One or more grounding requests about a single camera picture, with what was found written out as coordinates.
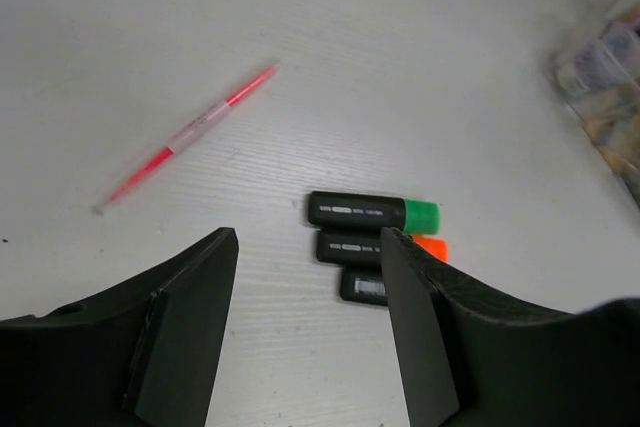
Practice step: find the compartmented organizer tray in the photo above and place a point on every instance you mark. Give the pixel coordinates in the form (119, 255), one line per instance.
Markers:
(609, 118)

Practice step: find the clear jar purple clips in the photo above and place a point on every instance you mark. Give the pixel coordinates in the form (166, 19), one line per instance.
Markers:
(593, 69)

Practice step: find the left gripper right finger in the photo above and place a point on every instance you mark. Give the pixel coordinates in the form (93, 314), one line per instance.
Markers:
(471, 355)

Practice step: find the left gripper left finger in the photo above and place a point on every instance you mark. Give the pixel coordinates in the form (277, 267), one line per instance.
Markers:
(144, 352)

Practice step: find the orange cap highlighter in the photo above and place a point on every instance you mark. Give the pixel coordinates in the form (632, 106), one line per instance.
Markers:
(363, 249)

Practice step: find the pink double ended highlighter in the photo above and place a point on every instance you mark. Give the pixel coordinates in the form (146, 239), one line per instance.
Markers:
(186, 137)

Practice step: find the green cap highlighter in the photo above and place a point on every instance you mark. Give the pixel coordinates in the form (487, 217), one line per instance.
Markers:
(371, 213)

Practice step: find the purple cap highlighter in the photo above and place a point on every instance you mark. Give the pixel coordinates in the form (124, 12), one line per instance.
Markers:
(363, 287)

